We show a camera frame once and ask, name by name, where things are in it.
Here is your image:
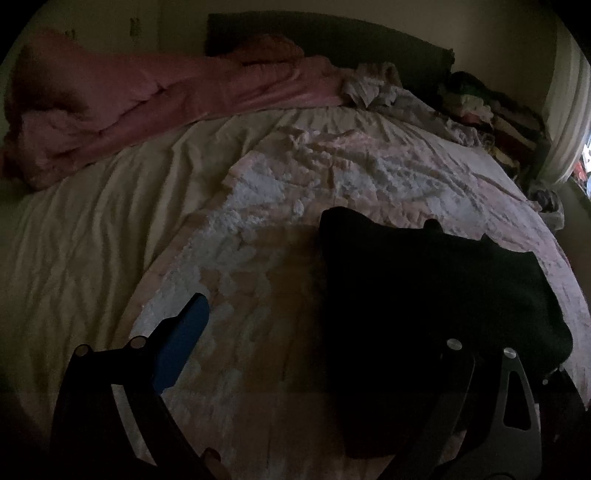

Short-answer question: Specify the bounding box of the pile of clothes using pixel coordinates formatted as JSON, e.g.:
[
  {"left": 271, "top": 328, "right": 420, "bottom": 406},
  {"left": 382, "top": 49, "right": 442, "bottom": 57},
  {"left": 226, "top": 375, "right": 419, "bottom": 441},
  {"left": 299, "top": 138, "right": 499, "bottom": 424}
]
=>
[{"left": 442, "top": 69, "right": 555, "bottom": 182}]

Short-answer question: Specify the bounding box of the pink comforter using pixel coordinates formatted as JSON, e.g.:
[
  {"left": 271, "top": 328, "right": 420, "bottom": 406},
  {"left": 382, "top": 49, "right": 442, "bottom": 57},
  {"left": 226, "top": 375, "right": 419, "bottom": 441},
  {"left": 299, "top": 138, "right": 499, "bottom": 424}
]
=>
[{"left": 0, "top": 30, "right": 356, "bottom": 192}]

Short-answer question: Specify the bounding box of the plastic bag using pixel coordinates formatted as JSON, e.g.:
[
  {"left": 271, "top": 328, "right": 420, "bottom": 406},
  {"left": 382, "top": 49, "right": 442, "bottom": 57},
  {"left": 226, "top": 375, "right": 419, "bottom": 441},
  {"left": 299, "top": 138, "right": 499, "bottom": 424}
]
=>
[{"left": 526, "top": 185, "right": 567, "bottom": 232}]

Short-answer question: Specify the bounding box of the white dotted cloth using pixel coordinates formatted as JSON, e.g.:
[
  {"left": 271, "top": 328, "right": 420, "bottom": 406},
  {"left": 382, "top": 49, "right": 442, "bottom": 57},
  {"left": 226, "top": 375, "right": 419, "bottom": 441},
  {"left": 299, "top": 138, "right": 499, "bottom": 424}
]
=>
[{"left": 369, "top": 85, "right": 485, "bottom": 147}]

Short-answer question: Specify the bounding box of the white striped garment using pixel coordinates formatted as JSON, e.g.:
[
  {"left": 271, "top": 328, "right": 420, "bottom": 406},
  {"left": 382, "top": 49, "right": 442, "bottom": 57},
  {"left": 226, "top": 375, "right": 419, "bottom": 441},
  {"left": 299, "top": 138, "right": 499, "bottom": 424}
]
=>
[{"left": 342, "top": 65, "right": 399, "bottom": 110}]

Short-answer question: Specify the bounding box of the dark headboard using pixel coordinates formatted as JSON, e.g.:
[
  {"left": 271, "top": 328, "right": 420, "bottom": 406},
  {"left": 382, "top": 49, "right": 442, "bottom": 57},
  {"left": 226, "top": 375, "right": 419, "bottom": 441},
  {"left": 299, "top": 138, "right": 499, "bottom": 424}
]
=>
[{"left": 205, "top": 11, "right": 456, "bottom": 94}]

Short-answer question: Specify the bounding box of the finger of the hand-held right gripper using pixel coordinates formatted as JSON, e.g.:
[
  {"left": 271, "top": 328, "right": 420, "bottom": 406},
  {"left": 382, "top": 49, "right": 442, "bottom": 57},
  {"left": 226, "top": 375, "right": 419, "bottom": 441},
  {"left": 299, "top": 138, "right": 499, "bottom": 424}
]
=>
[{"left": 538, "top": 364, "right": 588, "bottom": 446}]

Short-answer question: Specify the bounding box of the white bed sheet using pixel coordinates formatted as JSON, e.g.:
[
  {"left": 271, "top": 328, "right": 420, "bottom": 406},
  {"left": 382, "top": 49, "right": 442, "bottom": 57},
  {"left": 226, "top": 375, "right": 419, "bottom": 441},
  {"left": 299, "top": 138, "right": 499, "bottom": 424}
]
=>
[{"left": 0, "top": 108, "right": 296, "bottom": 416}]

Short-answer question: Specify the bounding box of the black garment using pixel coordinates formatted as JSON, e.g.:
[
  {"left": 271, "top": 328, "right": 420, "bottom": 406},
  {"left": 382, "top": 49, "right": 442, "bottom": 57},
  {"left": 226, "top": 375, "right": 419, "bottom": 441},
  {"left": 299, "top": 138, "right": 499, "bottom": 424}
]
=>
[{"left": 318, "top": 206, "right": 574, "bottom": 460}]

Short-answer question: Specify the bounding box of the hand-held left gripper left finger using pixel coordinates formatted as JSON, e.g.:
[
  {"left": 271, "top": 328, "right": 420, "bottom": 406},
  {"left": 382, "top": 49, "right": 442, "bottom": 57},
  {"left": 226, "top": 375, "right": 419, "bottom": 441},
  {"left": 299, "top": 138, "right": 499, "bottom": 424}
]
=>
[{"left": 48, "top": 292, "right": 210, "bottom": 480}]

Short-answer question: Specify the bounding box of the pink white tufted blanket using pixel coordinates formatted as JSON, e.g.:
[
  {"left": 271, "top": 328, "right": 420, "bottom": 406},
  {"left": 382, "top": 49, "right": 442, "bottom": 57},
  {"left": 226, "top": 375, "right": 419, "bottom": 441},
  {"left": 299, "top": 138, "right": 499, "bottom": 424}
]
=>
[{"left": 127, "top": 108, "right": 591, "bottom": 480}]

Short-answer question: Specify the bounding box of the white curtain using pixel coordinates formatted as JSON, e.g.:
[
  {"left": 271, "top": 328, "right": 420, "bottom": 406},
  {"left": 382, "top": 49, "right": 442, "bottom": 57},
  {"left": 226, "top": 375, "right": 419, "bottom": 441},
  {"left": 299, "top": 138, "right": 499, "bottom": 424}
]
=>
[{"left": 537, "top": 28, "right": 591, "bottom": 186}]

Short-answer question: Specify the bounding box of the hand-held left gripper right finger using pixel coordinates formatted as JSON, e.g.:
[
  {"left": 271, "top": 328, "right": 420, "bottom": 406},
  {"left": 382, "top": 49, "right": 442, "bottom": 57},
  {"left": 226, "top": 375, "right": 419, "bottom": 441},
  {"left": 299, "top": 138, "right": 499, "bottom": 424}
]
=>
[{"left": 379, "top": 337, "right": 544, "bottom": 480}]

